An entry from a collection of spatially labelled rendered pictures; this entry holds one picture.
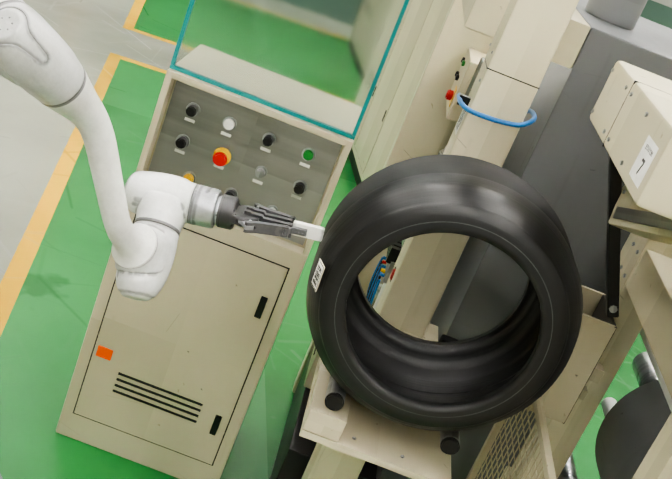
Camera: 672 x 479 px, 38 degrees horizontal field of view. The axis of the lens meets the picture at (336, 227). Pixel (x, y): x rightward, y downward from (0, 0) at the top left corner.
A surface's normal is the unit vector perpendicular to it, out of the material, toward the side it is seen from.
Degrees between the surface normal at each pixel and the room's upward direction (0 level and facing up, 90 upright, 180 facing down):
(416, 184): 36
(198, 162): 90
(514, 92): 90
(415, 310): 90
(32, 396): 0
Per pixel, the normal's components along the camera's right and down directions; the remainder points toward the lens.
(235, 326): -0.11, 0.36
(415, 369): 0.11, -0.54
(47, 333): 0.35, -0.86
